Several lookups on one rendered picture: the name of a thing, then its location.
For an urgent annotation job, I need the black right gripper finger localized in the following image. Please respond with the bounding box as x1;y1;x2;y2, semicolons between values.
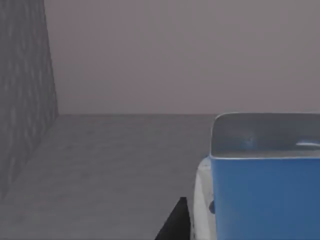
154;196;192;240

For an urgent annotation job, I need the blue and white box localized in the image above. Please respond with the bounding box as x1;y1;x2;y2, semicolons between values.
192;112;320;240

